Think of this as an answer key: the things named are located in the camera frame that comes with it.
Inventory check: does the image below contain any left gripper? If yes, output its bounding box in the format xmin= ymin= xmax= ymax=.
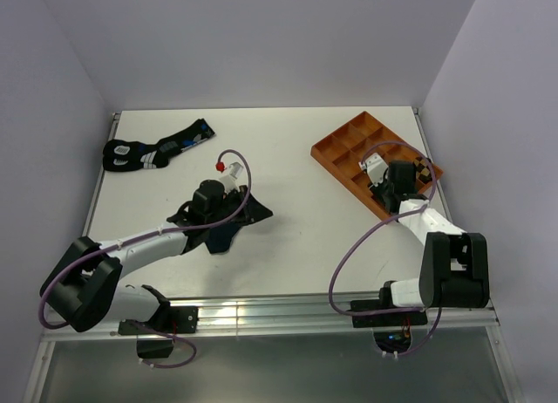
xmin=206 ymin=185 xmax=272 ymax=229

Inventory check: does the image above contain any dark navy sock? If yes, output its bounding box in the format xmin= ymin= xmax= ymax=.
xmin=205 ymin=222 xmax=242 ymax=255

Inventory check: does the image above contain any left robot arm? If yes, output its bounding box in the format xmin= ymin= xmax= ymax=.
xmin=38 ymin=180 xmax=273 ymax=333

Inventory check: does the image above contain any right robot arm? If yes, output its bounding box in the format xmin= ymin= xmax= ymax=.
xmin=360 ymin=155 xmax=490 ymax=324

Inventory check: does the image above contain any rolled argyle sock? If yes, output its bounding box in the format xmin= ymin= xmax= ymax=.
xmin=413 ymin=156 xmax=436 ymax=185

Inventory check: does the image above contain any orange compartment tray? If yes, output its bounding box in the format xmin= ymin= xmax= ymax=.
xmin=310 ymin=112 xmax=443 ymax=220

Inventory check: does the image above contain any black sport sock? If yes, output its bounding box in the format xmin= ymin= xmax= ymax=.
xmin=102 ymin=119 xmax=216 ymax=173

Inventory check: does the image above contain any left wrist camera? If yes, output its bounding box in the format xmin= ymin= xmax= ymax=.
xmin=215 ymin=161 xmax=244 ymax=192

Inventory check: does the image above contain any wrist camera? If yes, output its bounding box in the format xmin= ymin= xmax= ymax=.
xmin=215 ymin=161 xmax=244 ymax=192
xmin=359 ymin=154 xmax=389 ymax=187

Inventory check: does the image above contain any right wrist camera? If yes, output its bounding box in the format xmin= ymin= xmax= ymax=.
xmin=359 ymin=154 xmax=389 ymax=187

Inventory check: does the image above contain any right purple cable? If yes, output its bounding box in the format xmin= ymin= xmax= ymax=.
xmin=327 ymin=139 xmax=442 ymax=357

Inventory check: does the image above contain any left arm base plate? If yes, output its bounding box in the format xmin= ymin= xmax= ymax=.
xmin=118 ymin=306 xmax=198 ymax=336

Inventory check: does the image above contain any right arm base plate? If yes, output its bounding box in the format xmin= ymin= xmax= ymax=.
xmin=350 ymin=298 xmax=427 ymax=329

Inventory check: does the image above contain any aluminium rail frame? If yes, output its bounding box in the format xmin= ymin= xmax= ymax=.
xmin=37 ymin=106 xmax=526 ymax=402

